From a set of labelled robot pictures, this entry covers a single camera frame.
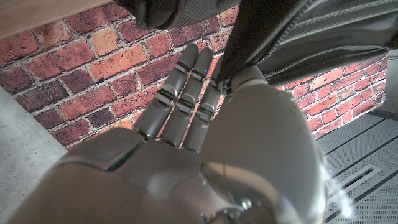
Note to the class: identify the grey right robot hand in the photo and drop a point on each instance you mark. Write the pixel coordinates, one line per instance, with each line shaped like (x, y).
(248, 140)

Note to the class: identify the black backpack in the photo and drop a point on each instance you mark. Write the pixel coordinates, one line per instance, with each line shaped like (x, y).
(311, 31)

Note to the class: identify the brick print backdrop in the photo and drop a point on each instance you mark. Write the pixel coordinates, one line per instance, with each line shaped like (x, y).
(93, 68)

